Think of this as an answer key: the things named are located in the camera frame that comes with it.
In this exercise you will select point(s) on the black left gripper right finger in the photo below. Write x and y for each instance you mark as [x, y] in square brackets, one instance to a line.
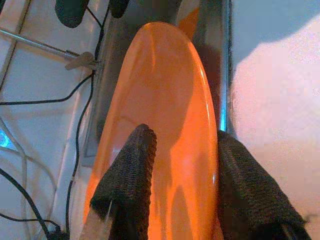
[250, 200]

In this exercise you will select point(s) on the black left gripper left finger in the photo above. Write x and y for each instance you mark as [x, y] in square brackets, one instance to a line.
[130, 180]

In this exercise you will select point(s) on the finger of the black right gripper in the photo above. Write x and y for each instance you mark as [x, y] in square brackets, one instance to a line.
[71, 12]
[119, 7]

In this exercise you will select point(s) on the orange plastic plate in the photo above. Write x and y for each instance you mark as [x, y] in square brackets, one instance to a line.
[165, 82]

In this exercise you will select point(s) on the metal faucet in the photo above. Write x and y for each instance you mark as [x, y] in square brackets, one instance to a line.
[80, 62]

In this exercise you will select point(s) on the small black power adapter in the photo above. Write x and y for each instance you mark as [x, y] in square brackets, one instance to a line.
[58, 236]

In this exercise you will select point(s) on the stainless steel sink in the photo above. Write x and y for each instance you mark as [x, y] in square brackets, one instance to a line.
[212, 62]

